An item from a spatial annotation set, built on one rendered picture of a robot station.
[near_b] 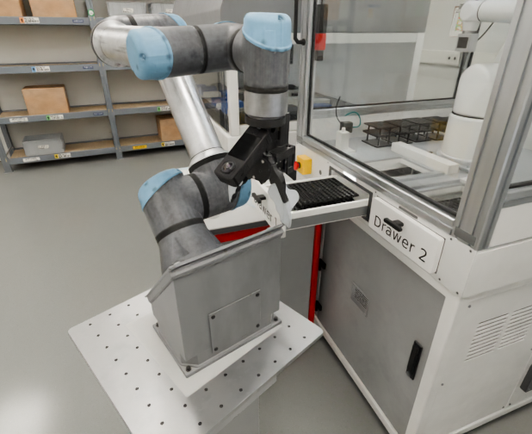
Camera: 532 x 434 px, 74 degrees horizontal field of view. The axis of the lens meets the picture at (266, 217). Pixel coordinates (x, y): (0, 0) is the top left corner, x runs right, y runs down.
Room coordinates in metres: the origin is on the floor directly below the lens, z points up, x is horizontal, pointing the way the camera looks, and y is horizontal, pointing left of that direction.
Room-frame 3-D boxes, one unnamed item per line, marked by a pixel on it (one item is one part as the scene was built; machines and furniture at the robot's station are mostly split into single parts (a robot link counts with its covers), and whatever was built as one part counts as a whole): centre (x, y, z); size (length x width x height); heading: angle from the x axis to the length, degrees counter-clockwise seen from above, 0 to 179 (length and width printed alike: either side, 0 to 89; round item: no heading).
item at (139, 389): (0.63, 0.17, 0.70); 0.45 x 0.44 x 0.12; 134
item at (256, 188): (1.11, 0.00, 0.87); 0.29 x 0.02 x 0.11; 20
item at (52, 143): (4.11, 2.62, 0.22); 0.40 x 0.30 x 0.17; 114
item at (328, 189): (1.18, -0.19, 0.87); 0.22 x 0.18 x 0.06; 110
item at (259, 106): (0.63, 0.00, 1.30); 0.08 x 0.08 x 0.05
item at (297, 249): (1.49, 0.13, 0.38); 0.62 x 0.58 x 0.76; 20
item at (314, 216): (1.18, -0.20, 0.86); 0.40 x 0.26 x 0.06; 110
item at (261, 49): (0.62, 0.00, 1.38); 0.09 x 0.08 x 0.11; 35
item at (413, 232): (0.92, -0.41, 0.87); 0.29 x 0.02 x 0.11; 20
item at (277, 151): (0.64, 0.00, 1.22); 0.09 x 0.08 x 0.12; 142
